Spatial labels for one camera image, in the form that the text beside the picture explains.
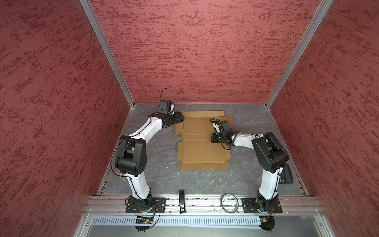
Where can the aluminium corner post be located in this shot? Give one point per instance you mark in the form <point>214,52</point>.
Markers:
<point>302,45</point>
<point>90,13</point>

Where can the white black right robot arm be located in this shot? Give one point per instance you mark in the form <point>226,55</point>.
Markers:
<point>271,156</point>

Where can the white slotted cable duct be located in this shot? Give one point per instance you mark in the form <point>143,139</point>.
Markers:
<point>172,220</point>

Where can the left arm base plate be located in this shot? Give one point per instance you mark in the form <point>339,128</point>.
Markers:
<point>150,205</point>

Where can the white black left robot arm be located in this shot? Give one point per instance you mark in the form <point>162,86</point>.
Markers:
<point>131,155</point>

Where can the right rear aluminium corner post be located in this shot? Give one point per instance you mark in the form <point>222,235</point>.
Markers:
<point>302,45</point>

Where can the black handheld device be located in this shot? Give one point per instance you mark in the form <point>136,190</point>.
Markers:
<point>182,204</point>

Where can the aluminium front rail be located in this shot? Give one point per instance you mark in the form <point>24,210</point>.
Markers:
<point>209,205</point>

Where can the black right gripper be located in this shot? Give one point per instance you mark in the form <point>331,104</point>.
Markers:
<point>212,138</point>

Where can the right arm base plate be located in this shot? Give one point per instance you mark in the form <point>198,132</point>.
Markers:
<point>261,206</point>

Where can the left rear aluminium corner post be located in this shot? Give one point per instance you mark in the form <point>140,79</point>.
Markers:
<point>90,13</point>

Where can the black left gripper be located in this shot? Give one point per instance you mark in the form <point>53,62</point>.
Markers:
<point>179,116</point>

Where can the brown cardboard box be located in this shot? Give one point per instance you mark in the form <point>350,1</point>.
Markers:
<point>196,151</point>

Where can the black calculator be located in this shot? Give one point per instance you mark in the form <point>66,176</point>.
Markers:
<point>286,177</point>

